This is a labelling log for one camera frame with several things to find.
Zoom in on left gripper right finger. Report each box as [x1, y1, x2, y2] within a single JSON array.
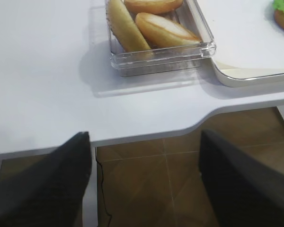
[[198, 130, 284, 227]]

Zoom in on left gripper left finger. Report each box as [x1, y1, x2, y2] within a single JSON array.
[[0, 132, 91, 227]]

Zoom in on metal baking tray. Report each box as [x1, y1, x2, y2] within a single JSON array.
[[186, 0, 284, 88]]

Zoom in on white parchment paper sheet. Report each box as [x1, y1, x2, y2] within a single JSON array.
[[196, 0, 284, 80]]

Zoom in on left leaning bun half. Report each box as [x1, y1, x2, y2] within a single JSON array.
[[106, 0, 151, 52]]

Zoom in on clear bun container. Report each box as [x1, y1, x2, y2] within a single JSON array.
[[88, 0, 217, 99]]

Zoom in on front bun half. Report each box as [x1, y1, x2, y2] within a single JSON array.
[[135, 12, 202, 48]]

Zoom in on upper bun half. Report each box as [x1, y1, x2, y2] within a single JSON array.
[[124, 0, 183, 15]]

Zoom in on thin black floor cable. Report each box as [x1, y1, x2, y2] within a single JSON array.
[[95, 147, 112, 227]]

